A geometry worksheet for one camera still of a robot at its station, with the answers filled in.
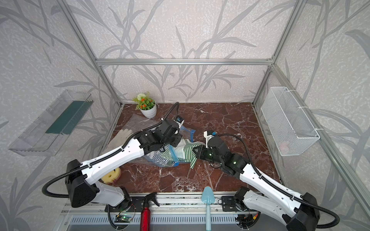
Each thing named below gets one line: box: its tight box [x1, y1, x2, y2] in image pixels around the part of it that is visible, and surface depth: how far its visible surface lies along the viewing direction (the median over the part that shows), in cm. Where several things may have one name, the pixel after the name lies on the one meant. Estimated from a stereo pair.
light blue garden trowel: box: [201, 186, 216, 231], surface depth 75 cm
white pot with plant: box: [132, 91, 158, 119], surface depth 106 cm
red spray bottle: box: [140, 192, 160, 231], surface depth 70 cm
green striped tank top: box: [151, 138, 206, 169], surface depth 77 cm
